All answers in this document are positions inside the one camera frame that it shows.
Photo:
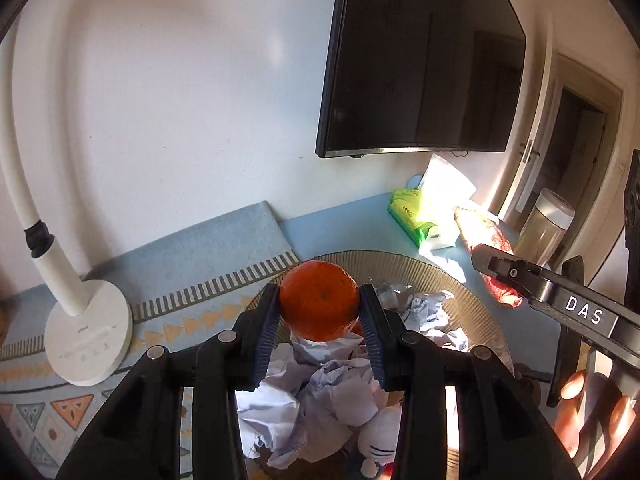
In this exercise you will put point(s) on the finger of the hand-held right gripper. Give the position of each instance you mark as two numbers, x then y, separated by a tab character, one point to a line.
633	240
525	280

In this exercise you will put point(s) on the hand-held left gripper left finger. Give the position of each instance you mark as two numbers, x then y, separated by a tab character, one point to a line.
265	335

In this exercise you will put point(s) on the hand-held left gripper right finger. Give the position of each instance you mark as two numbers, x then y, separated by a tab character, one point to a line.
372	335

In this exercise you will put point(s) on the tangerine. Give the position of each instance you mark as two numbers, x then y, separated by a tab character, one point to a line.
320	300

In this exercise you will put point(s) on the red snack packet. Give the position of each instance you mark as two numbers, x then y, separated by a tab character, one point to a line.
480	230

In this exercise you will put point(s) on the pile of papers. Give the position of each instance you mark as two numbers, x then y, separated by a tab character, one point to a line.
320	400

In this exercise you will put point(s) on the golden ribbed bowl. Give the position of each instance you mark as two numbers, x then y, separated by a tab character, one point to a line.
430	270

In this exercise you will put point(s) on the white cat plush toy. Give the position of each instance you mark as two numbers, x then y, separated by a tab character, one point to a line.
380	440

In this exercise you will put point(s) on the person's right hand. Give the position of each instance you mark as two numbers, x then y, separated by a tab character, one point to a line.
595	425

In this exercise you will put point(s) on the tumbler with white lid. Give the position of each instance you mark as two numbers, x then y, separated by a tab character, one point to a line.
542	225

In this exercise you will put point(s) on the patterned woven mat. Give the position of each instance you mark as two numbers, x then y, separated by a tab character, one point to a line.
200	245

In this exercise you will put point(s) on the wooden door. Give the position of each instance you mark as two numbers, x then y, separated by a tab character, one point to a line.
575	135

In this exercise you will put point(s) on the white paper sheet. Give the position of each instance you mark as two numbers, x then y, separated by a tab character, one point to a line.
445	180

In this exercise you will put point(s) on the green tissue pack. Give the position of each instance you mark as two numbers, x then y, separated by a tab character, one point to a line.
410	210

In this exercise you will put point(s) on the white desk lamp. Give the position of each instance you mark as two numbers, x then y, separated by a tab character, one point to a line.
90	340

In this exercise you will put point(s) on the black wall monitor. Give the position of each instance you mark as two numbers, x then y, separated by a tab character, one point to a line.
425	60

